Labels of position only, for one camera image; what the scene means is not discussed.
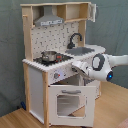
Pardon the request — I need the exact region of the left red stove knob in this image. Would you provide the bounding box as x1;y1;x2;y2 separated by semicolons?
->
54;73;60;79

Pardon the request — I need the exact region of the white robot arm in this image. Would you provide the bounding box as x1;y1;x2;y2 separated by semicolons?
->
72;54;128;81

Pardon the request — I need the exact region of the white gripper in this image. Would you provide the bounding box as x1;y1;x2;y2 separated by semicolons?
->
72;61;90;76

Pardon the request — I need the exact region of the white cabinet door with dispenser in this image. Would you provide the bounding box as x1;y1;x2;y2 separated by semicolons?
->
79;54;104;101

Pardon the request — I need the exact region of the grey toy sink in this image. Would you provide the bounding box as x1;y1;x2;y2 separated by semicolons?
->
66;47;94;56

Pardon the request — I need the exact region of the black toy faucet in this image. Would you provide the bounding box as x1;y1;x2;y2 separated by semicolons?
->
67;33;83;49

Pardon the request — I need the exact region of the grey range hood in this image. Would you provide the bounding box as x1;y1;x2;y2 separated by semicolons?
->
35;5;64;27

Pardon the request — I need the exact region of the black toy stovetop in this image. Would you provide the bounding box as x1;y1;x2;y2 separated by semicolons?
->
33;53;74;67

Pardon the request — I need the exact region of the white oven door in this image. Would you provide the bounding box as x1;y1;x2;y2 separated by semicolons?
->
49;85;96;127

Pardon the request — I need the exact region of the wooden toy kitchen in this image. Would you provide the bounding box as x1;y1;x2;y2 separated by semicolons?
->
22;2;105;127

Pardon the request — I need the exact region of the small metal pot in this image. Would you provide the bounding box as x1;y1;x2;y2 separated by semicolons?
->
42;51;57;62

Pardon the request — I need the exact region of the white microwave door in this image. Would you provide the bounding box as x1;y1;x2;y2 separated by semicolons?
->
88;3;96;22

